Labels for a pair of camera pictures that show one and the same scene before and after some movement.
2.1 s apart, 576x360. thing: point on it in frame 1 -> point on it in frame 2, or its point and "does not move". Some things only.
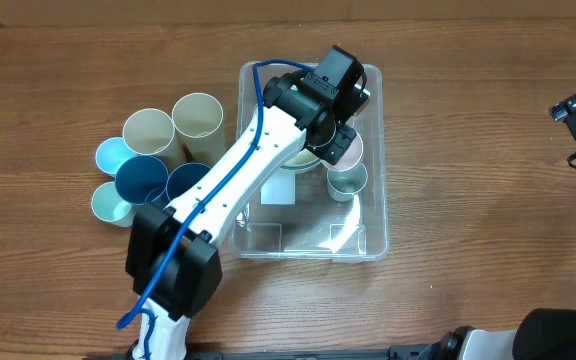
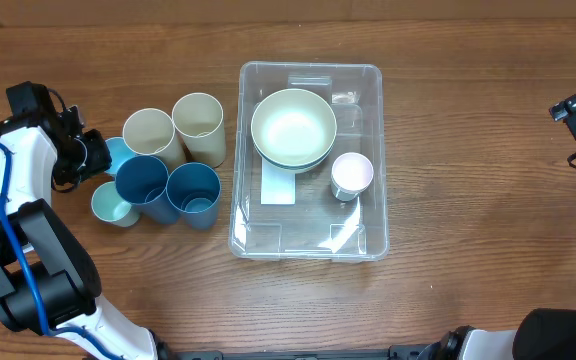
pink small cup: [353, 155] -> [352, 171]
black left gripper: [333, 144] -> [97, 164]
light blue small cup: [111, 153] does not move
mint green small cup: [110, 206] does not move
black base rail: [427, 351] does not move
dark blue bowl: [300, 167] does not move
